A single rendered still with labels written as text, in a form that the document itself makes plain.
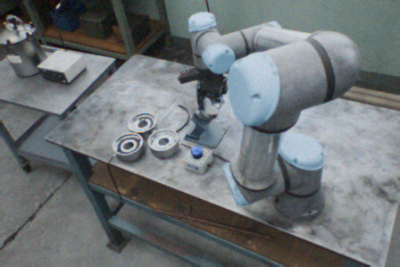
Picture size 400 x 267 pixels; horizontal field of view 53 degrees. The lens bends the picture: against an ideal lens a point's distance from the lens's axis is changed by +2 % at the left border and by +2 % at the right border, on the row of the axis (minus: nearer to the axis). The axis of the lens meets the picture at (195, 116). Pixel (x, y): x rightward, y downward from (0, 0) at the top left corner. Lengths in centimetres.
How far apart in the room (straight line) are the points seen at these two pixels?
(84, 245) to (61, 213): 27
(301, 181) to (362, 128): 46
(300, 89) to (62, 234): 187
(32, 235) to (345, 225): 171
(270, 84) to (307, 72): 6
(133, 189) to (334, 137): 79
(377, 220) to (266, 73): 70
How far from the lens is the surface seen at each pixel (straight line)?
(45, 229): 239
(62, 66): 206
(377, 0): 261
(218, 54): 99
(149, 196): 159
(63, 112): 192
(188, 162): 127
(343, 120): 147
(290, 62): 65
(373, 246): 118
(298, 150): 104
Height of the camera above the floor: 180
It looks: 42 degrees down
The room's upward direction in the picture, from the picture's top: 10 degrees counter-clockwise
